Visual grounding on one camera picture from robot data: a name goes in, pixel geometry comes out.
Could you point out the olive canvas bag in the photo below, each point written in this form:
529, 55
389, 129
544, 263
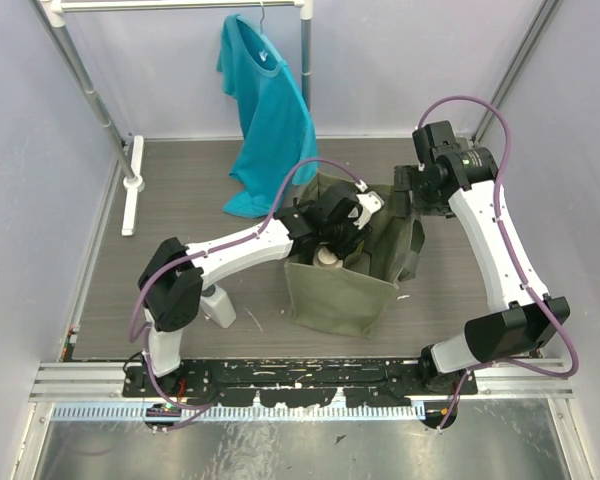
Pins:
349, 300

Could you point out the white slotted cable duct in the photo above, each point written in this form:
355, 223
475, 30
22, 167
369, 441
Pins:
145, 411

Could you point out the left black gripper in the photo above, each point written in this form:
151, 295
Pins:
344, 238

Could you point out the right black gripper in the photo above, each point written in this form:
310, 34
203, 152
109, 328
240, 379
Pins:
407, 177

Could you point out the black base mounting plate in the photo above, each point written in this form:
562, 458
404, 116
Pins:
295, 383

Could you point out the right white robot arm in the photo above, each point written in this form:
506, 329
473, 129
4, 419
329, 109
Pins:
523, 315

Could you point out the white bottle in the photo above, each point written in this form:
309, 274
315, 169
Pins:
217, 305

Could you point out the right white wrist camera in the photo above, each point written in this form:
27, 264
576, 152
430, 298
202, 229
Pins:
434, 139

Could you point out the white metal clothes rack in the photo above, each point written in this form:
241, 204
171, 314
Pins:
148, 68

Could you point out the teal t-shirt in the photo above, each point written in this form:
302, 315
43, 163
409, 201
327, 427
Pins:
277, 128

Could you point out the beige round bottle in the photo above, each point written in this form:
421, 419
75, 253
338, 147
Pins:
324, 258

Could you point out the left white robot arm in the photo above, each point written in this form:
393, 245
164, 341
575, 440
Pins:
182, 279

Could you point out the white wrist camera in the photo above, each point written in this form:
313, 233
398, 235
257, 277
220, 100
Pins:
434, 139
342, 202

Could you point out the wire clothes hanger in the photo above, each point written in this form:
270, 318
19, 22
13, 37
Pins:
262, 18

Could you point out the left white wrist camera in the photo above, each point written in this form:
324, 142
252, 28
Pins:
342, 202

